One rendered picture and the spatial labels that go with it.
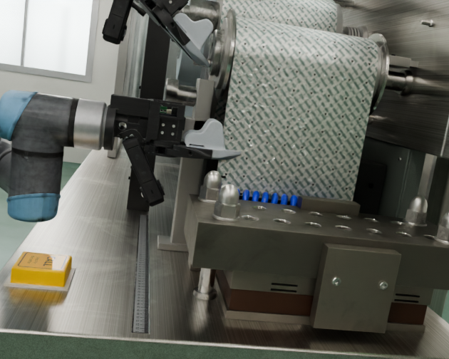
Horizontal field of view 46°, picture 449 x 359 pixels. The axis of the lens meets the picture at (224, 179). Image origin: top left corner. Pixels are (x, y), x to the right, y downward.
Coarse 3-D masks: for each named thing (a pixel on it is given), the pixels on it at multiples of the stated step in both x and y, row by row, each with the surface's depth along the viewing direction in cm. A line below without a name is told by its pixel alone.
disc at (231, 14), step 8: (232, 8) 85; (232, 16) 82; (232, 24) 81; (232, 32) 81; (232, 40) 80; (232, 48) 80; (224, 72) 83; (224, 80) 83; (224, 88) 84; (216, 96) 90
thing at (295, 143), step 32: (256, 96) 83; (288, 96) 84; (320, 96) 85; (224, 128) 84; (256, 128) 84; (288, 128) 85; (320, 128) 86; (352, 128) 87; (224, 160) 85; (256, 160) 85; (288, 160) 86; (320, 160) 87; (352, 160) 88; (288, 192) 87; (320, 192) 88; (352, 192) 89
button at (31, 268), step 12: (24, 252) 76; (36, 252) 77; (24, 264) 72; (36, 264) 72; (48, 264) 73; (60, 264) 73; (12, 276) 70; (24, 276) 70; (36, 276) 71; (48, 276) 71; (60, 276) 71
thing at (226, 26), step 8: (224, 24) 86; (224, 32) 85; (224, 40) 83; (224, 48) 82; (224, 56) 82; (232, 56) 82; (224, 64) 83; (216, 80) 88; (376, 80) 86; (216, 88) 88; (376, 88) 87
